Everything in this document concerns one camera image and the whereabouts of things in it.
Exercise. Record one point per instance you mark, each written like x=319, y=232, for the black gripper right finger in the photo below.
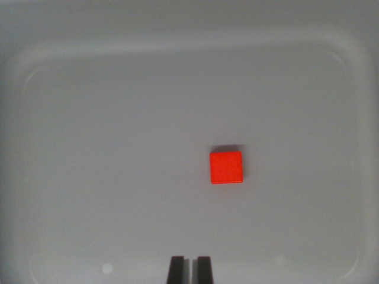
x=204, y=270

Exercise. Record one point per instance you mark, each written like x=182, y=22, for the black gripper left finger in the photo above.
x=176, y=270

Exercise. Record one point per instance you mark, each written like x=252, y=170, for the red cube block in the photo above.
x=226, y=167

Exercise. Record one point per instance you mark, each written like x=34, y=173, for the white plastic bin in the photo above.
x=118, y=133

